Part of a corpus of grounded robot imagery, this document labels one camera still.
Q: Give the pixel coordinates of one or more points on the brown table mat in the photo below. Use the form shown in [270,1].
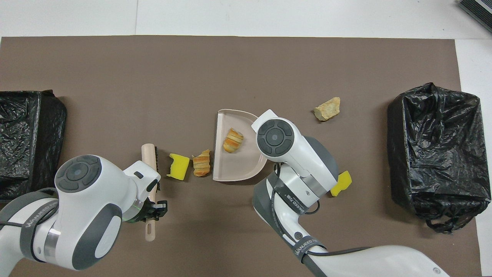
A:
[153,96]

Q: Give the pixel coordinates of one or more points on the large yellow sponge piece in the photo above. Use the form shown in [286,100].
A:
[344,182]

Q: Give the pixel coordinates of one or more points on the beige hand brush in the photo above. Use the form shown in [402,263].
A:
[150,231]

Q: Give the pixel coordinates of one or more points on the notched yellow sponge piece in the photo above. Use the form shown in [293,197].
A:
[178,167]

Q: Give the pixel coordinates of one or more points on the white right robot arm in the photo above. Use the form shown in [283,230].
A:
[284,146]

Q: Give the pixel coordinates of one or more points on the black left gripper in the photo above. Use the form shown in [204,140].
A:
[145,211]

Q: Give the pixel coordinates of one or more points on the pale flaky pastry piece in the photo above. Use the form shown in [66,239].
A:
[201,163]

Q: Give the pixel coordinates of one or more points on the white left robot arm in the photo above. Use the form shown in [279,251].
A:
[88,215]

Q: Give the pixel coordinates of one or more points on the dark ribbed panel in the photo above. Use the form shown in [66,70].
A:
[480,9]

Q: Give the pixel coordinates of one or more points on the striped croissant piece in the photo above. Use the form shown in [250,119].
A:
[233,141]

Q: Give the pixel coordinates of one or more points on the black bag lined bin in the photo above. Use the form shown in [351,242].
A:
[27,146]
[438,154]

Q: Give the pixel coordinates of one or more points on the beige plastic dustpan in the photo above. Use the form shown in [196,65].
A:
[234,165]

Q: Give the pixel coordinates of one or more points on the pale bread chunk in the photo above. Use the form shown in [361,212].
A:
[327,109]

